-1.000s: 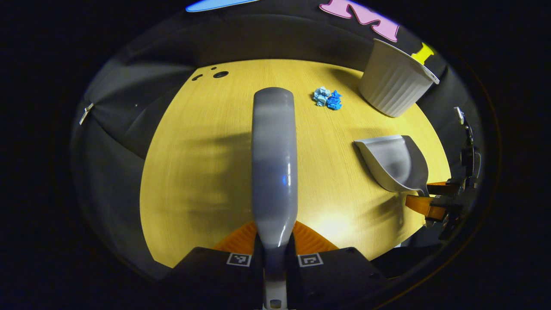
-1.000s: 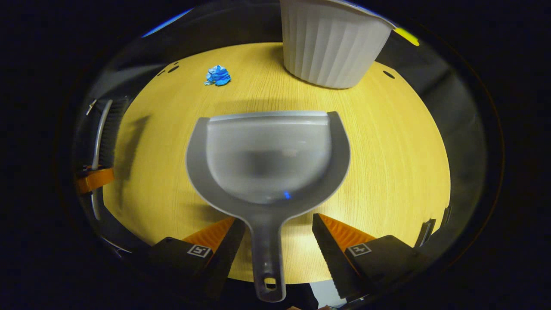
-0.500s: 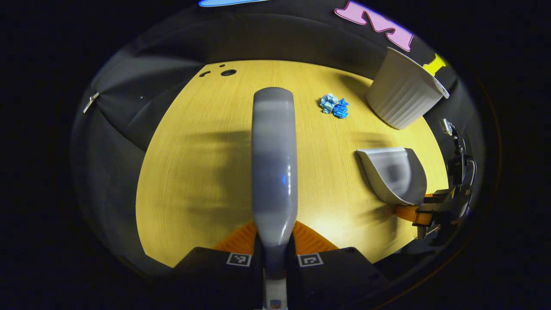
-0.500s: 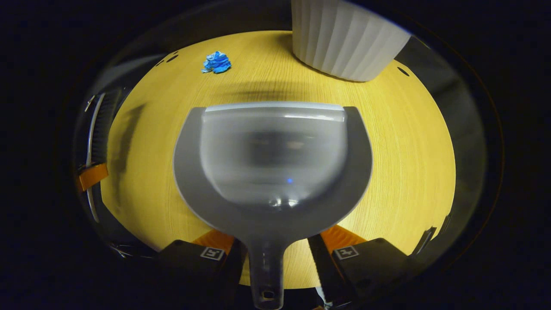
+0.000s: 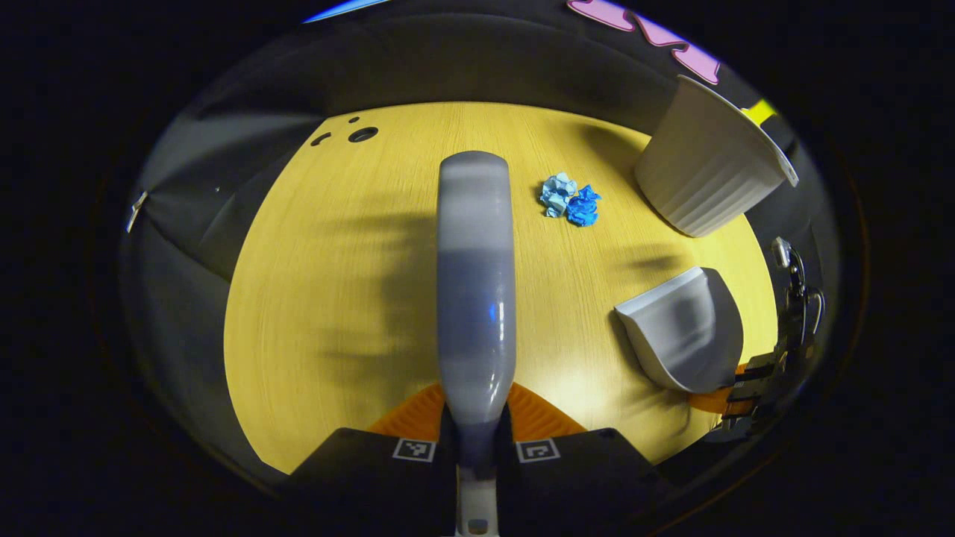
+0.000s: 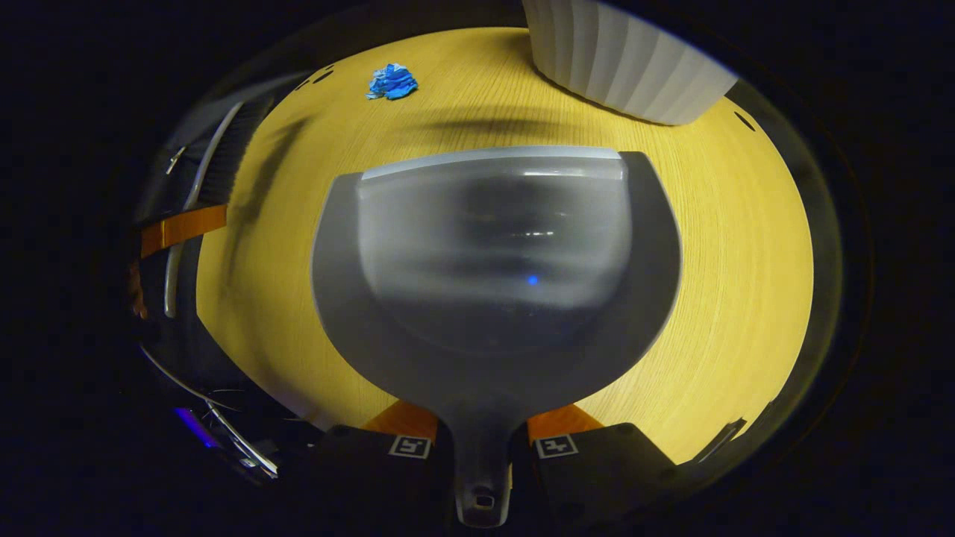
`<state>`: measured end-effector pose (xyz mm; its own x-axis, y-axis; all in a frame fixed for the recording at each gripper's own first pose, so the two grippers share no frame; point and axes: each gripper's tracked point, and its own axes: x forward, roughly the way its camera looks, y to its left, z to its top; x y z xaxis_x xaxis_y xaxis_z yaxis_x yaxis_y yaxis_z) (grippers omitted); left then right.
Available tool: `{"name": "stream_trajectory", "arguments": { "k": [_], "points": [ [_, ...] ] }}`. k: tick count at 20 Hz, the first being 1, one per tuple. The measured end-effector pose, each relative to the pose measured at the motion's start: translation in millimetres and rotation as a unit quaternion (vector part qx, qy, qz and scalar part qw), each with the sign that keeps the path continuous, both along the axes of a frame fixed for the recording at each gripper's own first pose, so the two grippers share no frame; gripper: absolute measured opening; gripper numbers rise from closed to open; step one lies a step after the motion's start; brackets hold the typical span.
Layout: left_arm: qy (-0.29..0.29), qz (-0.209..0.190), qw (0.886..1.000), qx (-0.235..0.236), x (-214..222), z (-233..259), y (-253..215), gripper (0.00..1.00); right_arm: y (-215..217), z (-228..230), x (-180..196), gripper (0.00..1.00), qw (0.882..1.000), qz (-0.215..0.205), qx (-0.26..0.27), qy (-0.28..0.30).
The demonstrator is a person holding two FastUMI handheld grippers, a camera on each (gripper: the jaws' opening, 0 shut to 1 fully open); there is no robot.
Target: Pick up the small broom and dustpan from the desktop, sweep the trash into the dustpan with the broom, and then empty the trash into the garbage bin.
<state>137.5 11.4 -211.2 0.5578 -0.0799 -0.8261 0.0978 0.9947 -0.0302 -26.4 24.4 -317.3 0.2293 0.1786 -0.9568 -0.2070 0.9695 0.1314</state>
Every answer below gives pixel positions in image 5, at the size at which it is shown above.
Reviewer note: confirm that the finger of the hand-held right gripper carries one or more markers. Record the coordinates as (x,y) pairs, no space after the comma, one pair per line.
(757,371)
(735,403)

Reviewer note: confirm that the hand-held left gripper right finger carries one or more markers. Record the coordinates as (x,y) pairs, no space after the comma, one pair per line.
(582,470)

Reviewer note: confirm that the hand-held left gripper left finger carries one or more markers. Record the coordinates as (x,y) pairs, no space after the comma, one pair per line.
(365,470)

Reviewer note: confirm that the grey plastic dustpan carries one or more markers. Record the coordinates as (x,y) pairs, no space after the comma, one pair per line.
(679,335)

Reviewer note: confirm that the white ribbed garbage bin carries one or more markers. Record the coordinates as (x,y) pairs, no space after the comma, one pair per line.
(701,179)

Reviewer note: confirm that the light blue paper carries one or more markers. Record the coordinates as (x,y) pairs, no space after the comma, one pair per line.
(558,194)

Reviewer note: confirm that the yellow wooden desktop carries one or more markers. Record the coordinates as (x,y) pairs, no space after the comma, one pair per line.
(336,298)

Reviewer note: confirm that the small metal clip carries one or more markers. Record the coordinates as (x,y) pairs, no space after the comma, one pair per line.
(136,212)

